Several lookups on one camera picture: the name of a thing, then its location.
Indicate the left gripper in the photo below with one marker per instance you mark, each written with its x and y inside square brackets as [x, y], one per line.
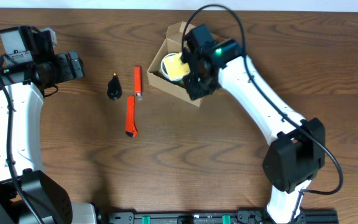
[70, 66]

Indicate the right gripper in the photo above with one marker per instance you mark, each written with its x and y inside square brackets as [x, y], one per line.
[191, 84]

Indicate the yellow white square packet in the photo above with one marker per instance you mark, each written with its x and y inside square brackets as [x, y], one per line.
[176, 67]

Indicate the white tape roll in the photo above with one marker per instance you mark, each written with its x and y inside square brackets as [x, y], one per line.
[164, 70]

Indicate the small orange lighter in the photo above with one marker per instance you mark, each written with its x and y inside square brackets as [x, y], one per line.
[138, 81]

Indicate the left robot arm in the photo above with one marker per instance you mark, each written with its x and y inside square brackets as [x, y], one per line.
[27, 193]

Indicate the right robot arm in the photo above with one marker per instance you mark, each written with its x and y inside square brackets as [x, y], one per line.
[293, 159]

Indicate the black teardrop glue bottle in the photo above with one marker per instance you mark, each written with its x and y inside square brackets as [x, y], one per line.
[114, 91]

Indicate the open cardboard box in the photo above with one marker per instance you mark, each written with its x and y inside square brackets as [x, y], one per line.
[171, 44]

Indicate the orange utility knife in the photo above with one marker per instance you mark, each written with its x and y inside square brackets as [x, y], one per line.
[131, 129]

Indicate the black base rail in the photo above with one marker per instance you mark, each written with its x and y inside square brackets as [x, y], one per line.
[238, 217]

